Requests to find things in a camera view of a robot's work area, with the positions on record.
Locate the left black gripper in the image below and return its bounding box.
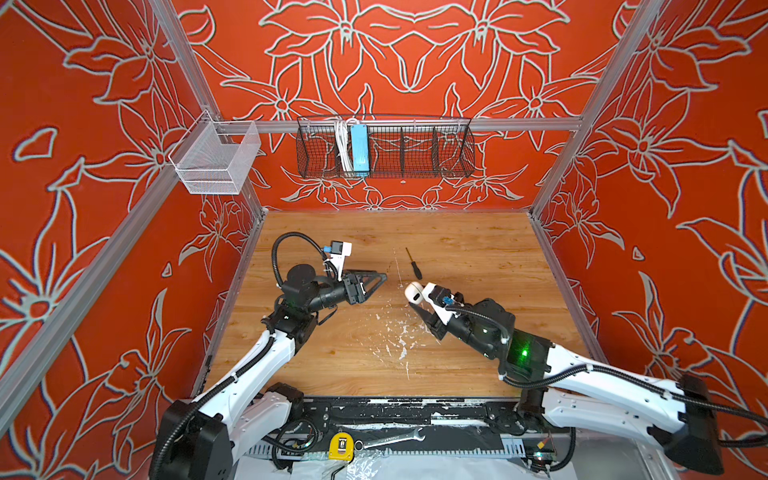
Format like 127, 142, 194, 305
304, 267, 383, 316

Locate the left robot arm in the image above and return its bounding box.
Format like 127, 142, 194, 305
148, 232, 387, 479

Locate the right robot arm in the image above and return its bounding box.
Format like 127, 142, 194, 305
425, 295, 767, 475

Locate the black screwdriver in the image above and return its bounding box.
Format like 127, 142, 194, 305
405, 248, 423, 280

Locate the light blue power bank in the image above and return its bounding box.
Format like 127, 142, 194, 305
350, 123, 370, 177

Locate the silver wrench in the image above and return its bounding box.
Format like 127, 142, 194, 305
354, 428, 426, 451

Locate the yellow tape measure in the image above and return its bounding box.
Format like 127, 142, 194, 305
328, 432, 355, 462

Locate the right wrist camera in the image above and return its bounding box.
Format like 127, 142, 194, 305
421, 283, 459, 325

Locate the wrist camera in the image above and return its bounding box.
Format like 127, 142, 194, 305
421, 283, 459, 325
323, 240, 352, 280

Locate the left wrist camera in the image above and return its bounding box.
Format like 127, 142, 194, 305
323, 240, 352, 280

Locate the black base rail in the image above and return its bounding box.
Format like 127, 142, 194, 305
300, 396, 568, 436

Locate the black wire wall basket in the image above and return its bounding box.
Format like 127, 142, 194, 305
296, 114, 477, 180

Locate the white coiled cable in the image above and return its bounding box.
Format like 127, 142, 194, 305
333, 118, 354, 175

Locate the white mesh wall basket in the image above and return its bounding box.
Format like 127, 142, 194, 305
169, 111, 262, 195

